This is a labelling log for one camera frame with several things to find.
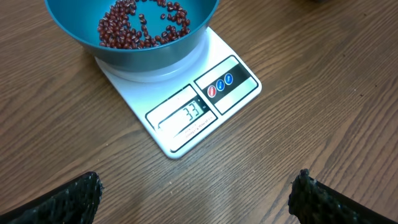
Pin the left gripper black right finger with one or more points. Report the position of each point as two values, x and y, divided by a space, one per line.
312 202

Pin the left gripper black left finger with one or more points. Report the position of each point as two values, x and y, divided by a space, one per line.
76 201

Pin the white digital kitchen scale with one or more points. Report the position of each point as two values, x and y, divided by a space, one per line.
180 105

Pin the blue bowl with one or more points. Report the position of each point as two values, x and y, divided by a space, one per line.
79 19

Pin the red beans in bowl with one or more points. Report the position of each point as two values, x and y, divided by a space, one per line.
123 28

